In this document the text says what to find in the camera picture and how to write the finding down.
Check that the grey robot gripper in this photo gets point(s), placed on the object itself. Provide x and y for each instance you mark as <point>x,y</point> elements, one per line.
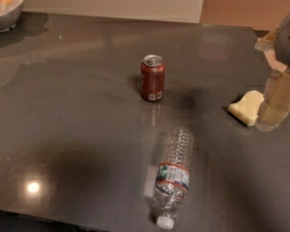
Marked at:
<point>288,41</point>

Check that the yellow sponge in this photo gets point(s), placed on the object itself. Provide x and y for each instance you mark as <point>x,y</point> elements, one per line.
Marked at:
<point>246,109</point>

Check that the clear plastic water bottle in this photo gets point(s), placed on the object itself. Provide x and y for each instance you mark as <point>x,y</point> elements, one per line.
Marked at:
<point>172,180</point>

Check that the red soda can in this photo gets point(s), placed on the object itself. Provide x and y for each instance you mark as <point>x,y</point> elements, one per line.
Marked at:
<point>152,78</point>

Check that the silver metal bowl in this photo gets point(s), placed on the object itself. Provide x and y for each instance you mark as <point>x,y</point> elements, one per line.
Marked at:
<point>9,20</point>

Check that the white paper napkin in bowl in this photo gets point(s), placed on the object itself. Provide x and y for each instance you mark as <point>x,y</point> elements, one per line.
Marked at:
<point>8,5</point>

